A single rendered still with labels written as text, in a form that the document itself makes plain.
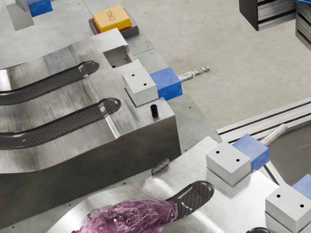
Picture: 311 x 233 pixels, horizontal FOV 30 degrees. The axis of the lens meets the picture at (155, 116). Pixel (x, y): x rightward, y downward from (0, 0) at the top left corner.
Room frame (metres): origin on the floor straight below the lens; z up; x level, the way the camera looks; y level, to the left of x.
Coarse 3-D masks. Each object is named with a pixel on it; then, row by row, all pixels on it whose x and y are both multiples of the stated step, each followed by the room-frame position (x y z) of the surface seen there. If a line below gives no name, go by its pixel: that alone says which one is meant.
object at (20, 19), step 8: (8, 0) 0.91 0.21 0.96; (32, 0) 0.92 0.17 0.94; (40, 0) 0.92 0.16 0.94; (48, 0) 0.92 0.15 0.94; (8, 8) 0.90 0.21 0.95; (16, 8) 0.90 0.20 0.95; (32, 8) 0.91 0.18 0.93; (40, 8) 0.92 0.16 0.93; (48, 8) 0.92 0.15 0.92; (16, 16) 0.90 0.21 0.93; (24, 16) 0.90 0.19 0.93; (32, 16) 0.91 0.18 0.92; (16, 24) 0.90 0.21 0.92; (24, 24) 0.90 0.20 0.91; (32, 24) 0.91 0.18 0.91
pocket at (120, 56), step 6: (114, 48) 0.81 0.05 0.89; (120, 48) 0.81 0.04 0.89; (126, 48) 0.81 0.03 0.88; (108, 54) 0.80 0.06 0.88; (114, 54) 0.81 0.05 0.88; (120, 54) 0.81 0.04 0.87; (126, 54) 0.81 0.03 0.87; (108, 60) 0.80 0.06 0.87; (114, 60) 0.81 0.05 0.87; (120, 60) 0.81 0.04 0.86; (126, 60) 0.80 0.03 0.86; (132, 60) 0.78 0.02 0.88; (114, 66) 0.79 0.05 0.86; (120, 66) 0.79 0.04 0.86
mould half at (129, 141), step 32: (32, 64) 0.82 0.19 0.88; (64, 64) 0.79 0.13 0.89; (128, 64) 0.75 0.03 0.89; (64, 96) 0.71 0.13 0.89; (96, 96) 0.69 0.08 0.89; (128, 96) 0.68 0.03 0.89; (0, 128) 0.65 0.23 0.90; (32, 128) 0.65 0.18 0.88; (96, 128) 0.62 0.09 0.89; (128, 128) 0.61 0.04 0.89; (160, 128) 0.61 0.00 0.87; (0, 160) 0.58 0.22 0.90; (32, 160) 0.58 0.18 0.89; (64, 160) 0.57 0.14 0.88; (96, 160) 0.58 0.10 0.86; (128, 160) 0.60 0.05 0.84; (160, 160) 0.61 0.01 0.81; (0, 192) 0.55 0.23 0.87; (32, 192) 0.56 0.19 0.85; (64, 192) 0.57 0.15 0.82; (0, 224) 0.54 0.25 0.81
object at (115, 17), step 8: (112, 8) 1.02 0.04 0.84; (120, 8) 1.01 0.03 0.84; (96, 16) 1.00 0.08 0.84; (104, 16) 1.00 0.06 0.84; (112, 16) 0.99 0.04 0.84; (120, 16) 0.98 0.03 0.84; (96, 24) 1.00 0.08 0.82; (104, 24) 0.97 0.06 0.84; (112, 24) 0.96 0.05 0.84; (120, 24) 0.97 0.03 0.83; (128, 24) 0.97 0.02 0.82
